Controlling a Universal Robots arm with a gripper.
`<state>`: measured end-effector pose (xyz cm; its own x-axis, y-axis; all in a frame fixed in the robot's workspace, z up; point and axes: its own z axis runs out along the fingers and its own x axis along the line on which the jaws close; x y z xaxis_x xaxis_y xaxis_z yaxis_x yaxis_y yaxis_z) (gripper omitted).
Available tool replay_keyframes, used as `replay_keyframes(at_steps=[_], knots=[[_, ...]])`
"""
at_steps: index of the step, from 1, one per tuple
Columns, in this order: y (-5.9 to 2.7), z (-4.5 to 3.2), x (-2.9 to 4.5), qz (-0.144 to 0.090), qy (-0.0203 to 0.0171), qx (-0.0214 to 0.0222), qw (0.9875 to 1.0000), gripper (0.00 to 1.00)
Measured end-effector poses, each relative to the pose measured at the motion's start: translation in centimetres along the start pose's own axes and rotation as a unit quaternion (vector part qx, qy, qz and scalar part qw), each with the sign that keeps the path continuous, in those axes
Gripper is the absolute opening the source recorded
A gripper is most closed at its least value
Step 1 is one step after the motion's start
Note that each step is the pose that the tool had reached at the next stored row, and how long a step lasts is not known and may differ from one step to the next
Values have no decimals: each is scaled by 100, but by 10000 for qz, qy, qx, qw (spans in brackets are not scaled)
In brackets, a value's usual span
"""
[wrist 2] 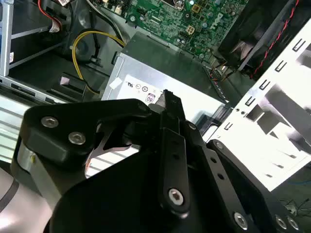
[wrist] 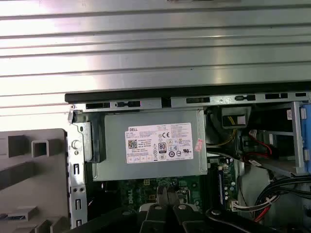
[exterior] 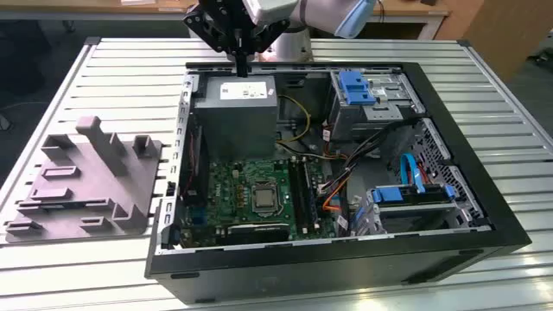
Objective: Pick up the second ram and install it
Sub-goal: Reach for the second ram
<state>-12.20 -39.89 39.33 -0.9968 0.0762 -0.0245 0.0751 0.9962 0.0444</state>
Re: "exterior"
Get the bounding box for blue plastic drive latch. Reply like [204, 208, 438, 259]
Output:
[339, 71, 376, 106]

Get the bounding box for black graphics card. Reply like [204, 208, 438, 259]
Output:
[215, 222, 292, 246]

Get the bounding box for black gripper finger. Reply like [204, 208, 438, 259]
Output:
[181, 8, 244, 78]
[243, 17, 292, 78]

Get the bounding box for black cable bundle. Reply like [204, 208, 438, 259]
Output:
[319, 118, 424, 197]

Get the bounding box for blue flat data wire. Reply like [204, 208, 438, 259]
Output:
[400, 152, 428, 195]

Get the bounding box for black open PC case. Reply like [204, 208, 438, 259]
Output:
[144, 61, 533, 306]

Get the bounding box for silver CPU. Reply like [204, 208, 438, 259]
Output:
[252, 187, 279, 208]

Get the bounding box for yellow power wire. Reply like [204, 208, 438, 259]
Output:
[276, 95, 313, 144]

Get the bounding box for metal drive cage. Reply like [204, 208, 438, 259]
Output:
[328, 69, 429, 141]

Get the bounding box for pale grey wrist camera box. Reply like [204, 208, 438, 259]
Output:
[241, 0, 300, 26]

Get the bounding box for white grey supply wires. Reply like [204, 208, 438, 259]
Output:
[276, 141, 349, 161]

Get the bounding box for grey power supply unit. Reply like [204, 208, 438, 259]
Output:
[192, 76, 280, 161]

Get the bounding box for wooden desk white frame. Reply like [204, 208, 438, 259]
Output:
[0, 0, 453, 41]

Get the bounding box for grey parts rack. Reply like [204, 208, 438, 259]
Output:
[3, 115, 164, 244]

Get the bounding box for metal disk bay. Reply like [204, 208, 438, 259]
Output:
[365, 189, 492, 235]

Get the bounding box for green motherboard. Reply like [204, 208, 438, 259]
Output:
[179, 155, 343, 249]

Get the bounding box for brown wooden cabinet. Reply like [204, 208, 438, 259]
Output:
[436, 0, 553, 84]

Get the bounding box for hard disk in blue carrier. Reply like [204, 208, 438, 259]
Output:
[372, 184, 456, 205]

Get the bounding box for metal socket cover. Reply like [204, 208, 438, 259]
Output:
[247, 181, 285, 217]

